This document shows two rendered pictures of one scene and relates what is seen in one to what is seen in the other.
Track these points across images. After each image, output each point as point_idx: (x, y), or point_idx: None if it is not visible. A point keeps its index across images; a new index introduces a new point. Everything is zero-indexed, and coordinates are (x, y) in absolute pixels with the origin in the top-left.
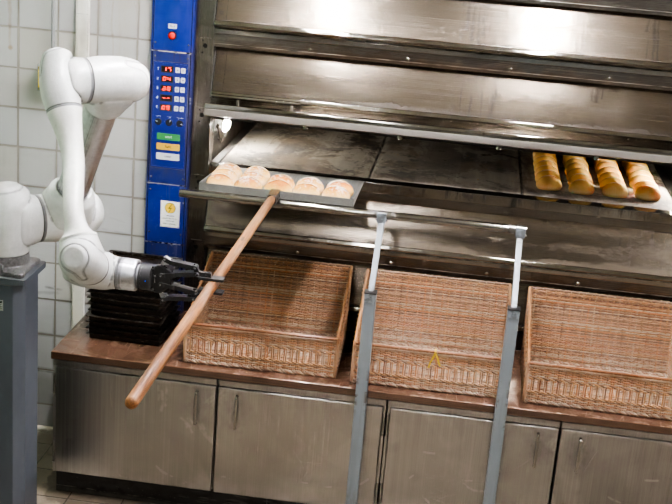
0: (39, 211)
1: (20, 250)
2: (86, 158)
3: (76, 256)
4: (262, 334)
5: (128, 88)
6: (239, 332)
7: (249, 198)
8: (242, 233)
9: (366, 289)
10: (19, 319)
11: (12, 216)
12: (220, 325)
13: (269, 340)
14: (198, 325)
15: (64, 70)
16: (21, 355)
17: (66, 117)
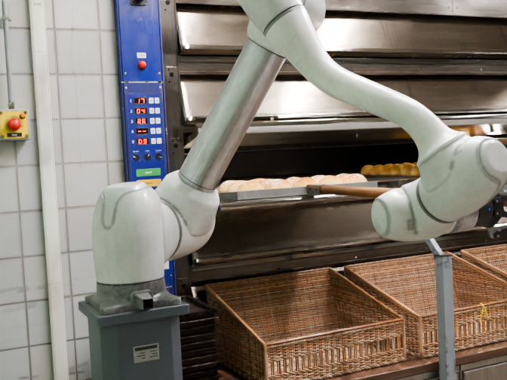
0: (172, 213)
1: (163, 268)
2: (244, 123)
3: (501, 154)
4: (339, 334)
5: (322, 7)
6: (318, 338)
7: (289, 198)
8: None
9: (436, 254)
10: (177, 366)
11: (155, 219)
12: (299, 337)
13: (346, 338)
14: (278, 343)
15: None
16: None
17: (307, 22)
